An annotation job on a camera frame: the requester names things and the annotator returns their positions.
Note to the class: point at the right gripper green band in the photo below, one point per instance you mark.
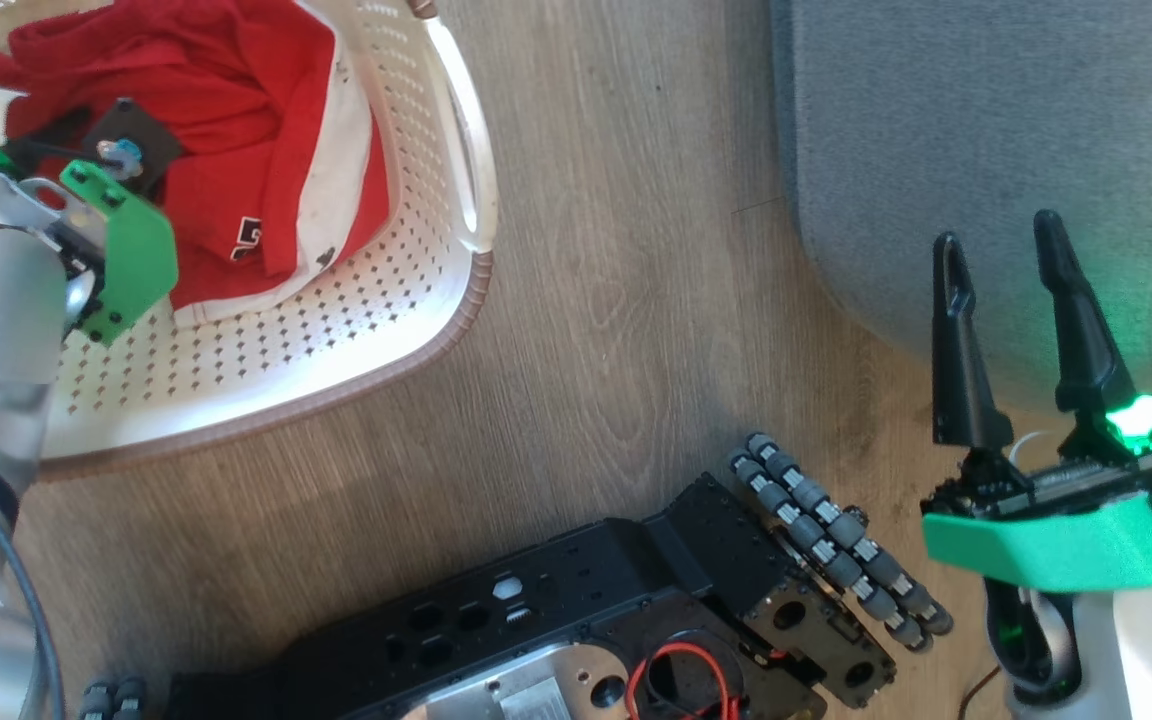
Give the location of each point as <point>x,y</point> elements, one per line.
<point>1086,545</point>

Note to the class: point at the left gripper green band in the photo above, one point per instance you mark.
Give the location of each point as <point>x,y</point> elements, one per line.
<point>136,260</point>

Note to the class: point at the red and white garment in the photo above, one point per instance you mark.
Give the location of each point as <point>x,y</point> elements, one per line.
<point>216,100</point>

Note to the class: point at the black robot base chassis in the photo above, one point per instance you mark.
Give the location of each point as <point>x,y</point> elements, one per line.
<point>556,600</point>

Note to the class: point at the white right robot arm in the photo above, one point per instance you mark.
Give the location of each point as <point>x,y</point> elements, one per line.
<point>1146,650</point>

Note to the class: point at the grey fabric sofa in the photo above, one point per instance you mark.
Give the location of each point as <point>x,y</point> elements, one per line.
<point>936,100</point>

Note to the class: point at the white perforated laundry basket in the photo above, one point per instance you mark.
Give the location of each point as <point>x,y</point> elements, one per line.
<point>336,330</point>

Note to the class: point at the grey roller omni wheel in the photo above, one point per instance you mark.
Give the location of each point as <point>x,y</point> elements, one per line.
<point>836,540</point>

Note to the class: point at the small grey roller wheel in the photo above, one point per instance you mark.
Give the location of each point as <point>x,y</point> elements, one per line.
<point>114,700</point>

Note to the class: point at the dark left wrist camera box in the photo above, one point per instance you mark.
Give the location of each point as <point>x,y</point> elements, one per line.
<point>141,140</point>

